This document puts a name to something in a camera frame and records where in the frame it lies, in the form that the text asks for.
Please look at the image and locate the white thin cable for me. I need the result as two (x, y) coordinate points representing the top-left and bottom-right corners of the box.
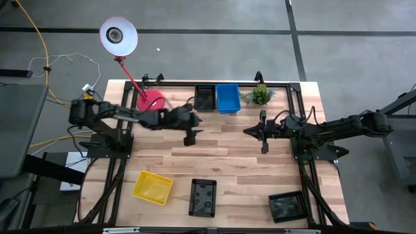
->
(27, 51), (102, 88)

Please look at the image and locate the black plastic basket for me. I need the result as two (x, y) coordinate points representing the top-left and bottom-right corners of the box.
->
(194, 84), (217, 112)
(268, 190), (309, 224)
(188, 177), (218, 218)

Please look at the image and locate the red desk lamp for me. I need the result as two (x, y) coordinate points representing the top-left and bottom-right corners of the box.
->
(99, 16), (166, 112)

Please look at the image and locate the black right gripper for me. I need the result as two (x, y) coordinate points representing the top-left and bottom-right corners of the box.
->
(242, 109), (287, 154)

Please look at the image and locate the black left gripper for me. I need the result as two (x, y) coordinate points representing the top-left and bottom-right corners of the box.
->
(168, 104), (204, 146)

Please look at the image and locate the pale green trailing plant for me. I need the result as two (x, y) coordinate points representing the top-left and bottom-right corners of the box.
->
(239, 90), (256, 105)

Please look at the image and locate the yellow extension cable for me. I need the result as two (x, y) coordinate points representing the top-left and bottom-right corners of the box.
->
(12, 0), (95, 109)

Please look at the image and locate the grey metal stand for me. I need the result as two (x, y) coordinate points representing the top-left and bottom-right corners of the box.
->
(378, 92), (416, 194)

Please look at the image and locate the black desk support beam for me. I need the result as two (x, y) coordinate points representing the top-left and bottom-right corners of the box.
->
(22, 154), (86, 186)

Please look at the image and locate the yellow plastic basket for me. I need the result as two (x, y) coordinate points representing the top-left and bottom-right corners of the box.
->
(131, 170), (174, 207)

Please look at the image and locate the silver metal bracket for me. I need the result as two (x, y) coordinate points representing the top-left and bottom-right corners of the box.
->
(102, 227), (140, 234)
(284, 228), (322, 234)

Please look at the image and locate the green potted plant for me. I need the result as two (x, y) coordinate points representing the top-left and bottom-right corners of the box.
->
(252, 83), (276, 106)

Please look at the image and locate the blue plastic basket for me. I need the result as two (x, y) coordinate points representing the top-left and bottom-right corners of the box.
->
(216, 83), (242, 114)

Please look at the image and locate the black floor cable cover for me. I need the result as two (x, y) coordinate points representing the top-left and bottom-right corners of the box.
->
(0, 69), (33, 78)

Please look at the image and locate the black aluminium table frame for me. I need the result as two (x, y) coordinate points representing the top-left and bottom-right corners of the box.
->
(77, 79), (350, 228)

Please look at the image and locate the grey desk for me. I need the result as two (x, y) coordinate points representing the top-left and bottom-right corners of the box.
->
(0, 83), (49, 179)

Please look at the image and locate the white paper box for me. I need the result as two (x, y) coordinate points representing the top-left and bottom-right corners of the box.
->
(60, 151), (89, 192)

